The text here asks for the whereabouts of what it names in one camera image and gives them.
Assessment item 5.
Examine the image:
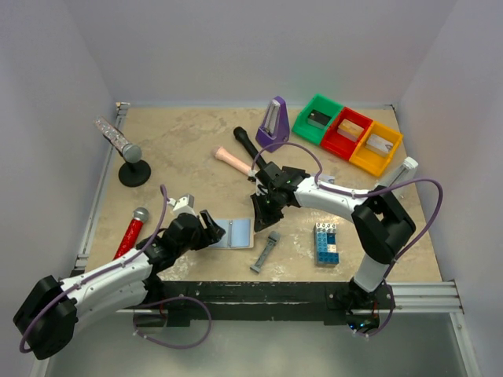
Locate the beige card holder wallet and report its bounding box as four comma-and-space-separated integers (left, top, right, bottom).
209, 218, 254, 249

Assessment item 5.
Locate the white VIP credit card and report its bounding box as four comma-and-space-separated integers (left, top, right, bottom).
318, 174, 335, 185

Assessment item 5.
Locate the black credit card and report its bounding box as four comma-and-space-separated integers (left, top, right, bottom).
282, 166, 310, 179

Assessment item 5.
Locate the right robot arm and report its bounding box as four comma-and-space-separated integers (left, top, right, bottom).
251, 162, 416, 293

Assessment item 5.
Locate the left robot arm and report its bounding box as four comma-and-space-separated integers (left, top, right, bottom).
13, 210, 226, 360

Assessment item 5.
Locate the black card in green bin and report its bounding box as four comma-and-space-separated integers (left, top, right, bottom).
307, 110, 331, 129

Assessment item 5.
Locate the tan card in red bin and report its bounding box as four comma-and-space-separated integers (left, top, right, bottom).
337, 119, 365, 142

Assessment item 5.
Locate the white card in yellow bin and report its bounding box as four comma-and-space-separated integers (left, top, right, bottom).
365, 134, 395, 156

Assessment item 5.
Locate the grey truss beam piece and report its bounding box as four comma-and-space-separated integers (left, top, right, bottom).
250, 231, 281, 273

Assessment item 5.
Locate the red glitter microphone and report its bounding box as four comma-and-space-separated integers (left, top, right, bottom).
113, 207, 149, 260

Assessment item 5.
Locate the purple metronome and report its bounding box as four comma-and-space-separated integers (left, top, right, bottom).
255, 96, 290, 152

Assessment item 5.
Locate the black microphone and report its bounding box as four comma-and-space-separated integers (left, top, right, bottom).
233, 126, 259, 159

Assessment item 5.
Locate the blue toy brick block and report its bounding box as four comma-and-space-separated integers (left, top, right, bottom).
314, 222, 340, 267

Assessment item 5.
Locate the pink microphone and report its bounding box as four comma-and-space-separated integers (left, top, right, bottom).
212, 146, 251, 176

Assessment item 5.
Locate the red storage bin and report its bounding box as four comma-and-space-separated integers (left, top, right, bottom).
321, 107, 373, 160

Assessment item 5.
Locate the black round microphone stand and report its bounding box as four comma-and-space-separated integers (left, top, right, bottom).
118, 159, 151, 188

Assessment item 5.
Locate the green storage bin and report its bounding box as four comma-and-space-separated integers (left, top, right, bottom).
292, 93, 343, 145

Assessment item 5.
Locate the yellow storage bin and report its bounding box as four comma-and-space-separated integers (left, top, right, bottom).
349, 121, 403, 177

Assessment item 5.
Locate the glitter microphone on stand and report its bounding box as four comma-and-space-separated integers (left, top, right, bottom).
94, 116, 142, 163

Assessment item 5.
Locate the white metronome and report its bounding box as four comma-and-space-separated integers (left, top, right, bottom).
374, 157, 419, 189

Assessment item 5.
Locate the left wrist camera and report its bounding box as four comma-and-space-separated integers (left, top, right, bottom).
167, 194, 196, 216

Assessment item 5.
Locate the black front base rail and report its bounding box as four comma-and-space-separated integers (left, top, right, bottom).
137, 281, 395, 327

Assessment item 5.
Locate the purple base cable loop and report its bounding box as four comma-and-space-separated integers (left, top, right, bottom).
132, 295, 213, 349

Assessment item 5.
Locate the aluminium frame rail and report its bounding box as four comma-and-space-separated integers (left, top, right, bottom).
70, 102, 130, 276

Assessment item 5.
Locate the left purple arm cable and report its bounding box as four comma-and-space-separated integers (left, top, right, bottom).
18, 184, 174, 354

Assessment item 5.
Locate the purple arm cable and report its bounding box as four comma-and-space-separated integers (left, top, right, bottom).
18, 184, 174, 354
251, 141, 444, 284

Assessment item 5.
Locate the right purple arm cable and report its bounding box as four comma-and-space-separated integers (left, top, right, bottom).
251, 141, 444, 284

